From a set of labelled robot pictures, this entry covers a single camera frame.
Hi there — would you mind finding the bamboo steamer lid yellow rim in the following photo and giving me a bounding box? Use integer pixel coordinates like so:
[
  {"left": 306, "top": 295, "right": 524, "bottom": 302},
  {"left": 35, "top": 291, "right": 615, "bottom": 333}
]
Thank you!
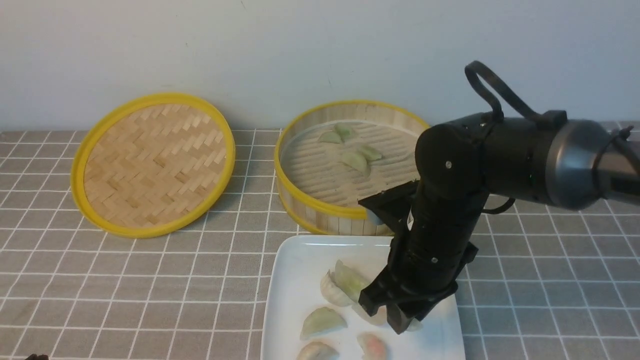
[{"left": 70, "top": 93, "right": 236, "bottom": 239}]

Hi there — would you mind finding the bamboo steamer basket yellow rim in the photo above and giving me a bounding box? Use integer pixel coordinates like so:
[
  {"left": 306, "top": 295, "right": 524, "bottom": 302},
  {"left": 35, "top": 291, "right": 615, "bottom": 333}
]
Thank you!
[{"left": 274, "top": 100, "right": 429, "bottom": 236}]

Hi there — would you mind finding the green dumpling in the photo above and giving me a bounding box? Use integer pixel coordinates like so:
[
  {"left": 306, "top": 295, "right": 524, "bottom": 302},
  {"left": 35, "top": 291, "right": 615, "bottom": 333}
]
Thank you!
[
  {"left": 340, "top": 150, "right": 371, "bottom": 177},
  {"left": 317, "top": 131, "right": 344, "bottom": 144},
  {"left": 333, "top": 123, "right": 357, "bottom": 143},
  {"left": 358, "top": 144, "right": 383, "bottom": 162}
]

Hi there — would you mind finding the white square plate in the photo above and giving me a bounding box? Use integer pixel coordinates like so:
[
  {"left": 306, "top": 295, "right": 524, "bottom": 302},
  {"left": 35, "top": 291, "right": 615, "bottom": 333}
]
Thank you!
[{"left": 260, "top": 235, "right": 466, "bottom": 360}]

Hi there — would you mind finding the white dumpling plate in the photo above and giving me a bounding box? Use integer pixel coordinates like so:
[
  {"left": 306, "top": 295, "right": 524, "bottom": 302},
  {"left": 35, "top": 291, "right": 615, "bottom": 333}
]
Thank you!
[
  {"left": 319, "top": 270, "right": 354, "bottom": 308},
  {"left": 296, "top": 341, "right": 339, "bottom": 360}
]

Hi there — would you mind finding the dark object bottom left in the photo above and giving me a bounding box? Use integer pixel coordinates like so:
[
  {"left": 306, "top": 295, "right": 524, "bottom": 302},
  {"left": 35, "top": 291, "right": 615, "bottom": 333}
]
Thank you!
[{"left": 25, "top": 353, "right": 50, "bottom": 360}]

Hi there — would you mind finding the green dumpling plate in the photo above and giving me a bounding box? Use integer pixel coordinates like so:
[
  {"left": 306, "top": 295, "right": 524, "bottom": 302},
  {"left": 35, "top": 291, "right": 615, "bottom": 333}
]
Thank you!
[
  {"left": 333, "top": 260, "right": 372, "bottom": 303},
  {"left": 299, "top": 306, "right": 348, "bottom": 340}
]

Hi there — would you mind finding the orange pink dumpling plate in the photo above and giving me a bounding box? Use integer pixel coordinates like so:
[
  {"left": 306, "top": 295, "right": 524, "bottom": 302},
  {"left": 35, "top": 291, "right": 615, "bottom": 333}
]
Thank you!
[{"left": 356, "top": 332, "right": 388, "bottom": 360}]

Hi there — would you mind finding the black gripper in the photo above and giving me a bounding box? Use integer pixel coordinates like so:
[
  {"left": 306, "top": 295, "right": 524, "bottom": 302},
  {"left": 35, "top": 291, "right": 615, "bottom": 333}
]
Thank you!
[{"left": 358, "top": 182, "right": 489, "bottom": 335}]

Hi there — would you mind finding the green dumpling centre front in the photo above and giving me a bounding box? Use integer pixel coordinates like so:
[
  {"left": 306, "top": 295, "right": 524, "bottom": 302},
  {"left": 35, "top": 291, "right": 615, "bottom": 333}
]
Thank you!
[{"left": 340, "top": 150, "right": 371, "bottom": 177}]

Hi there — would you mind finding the white dumpling plate bottom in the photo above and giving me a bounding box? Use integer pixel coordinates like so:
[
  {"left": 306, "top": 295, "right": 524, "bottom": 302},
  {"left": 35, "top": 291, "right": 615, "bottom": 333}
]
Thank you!
[{"left": 296, "top": 341, "right": 339, "bottom": 360}]

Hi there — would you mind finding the grey checked tablecloth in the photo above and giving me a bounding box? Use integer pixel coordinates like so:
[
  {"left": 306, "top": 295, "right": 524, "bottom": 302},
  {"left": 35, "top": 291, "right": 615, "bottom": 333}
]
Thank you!
[{"left": 0, "top": 129, "right": 639, "bottom": 360}]

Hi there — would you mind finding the green dumpling steamer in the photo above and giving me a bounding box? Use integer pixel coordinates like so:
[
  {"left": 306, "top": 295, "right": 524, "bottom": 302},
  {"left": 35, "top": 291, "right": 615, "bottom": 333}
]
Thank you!
[{"left": 406, "top": 318, "right": 423, "bottom": 332}]

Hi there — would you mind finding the white dumpling plate left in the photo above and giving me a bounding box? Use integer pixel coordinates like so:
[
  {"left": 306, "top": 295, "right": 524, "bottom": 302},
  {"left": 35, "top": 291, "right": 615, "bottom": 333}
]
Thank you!
[{"left": 319, "top": 270, "right": 354, "bottom": 308}]

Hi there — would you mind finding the green dumpling plate lower left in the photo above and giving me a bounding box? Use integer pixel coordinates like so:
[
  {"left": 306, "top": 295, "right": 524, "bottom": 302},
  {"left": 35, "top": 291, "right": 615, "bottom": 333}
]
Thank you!
[{"left": 299, "top": 306, "right": 348, "bottom": 340}]

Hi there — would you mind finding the green dumpling centre right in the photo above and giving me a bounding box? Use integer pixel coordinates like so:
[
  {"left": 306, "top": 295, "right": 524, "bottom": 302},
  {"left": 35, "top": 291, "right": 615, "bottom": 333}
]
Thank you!
[{"left": 358, "top": 144, "right": 383, "bottom": 162}]

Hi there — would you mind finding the green dumpling plate top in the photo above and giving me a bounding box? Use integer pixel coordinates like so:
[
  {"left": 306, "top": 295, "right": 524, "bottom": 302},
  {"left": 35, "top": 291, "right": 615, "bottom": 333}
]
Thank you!
[{"left": 333, "top": 260, "right": 372, "bottom": 303}]

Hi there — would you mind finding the pale pink dumpling plate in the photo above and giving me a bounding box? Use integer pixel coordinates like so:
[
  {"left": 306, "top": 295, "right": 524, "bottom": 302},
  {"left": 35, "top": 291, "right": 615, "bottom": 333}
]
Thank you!
[{"left": 350, "top": 303, "right": 388, "bottom": 327}]

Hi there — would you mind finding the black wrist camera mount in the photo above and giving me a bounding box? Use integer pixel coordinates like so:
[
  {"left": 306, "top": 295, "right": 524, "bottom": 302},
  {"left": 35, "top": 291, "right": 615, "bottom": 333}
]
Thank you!
[{"left": 358, "top": 179, "right": 419, "bottom": 234}]

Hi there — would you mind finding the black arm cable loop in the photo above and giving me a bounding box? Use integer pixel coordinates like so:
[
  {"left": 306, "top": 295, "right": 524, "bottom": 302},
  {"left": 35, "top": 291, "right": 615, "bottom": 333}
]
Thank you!
[{"left": 464, "top": 60, "right": 543, "bottom": 124}]

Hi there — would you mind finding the green dumpling back left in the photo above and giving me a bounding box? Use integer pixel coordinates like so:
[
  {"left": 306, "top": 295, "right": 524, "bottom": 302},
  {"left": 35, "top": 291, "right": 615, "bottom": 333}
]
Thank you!
[{"left": 317, "top": 131, "right": 344, "bottom": 144}]

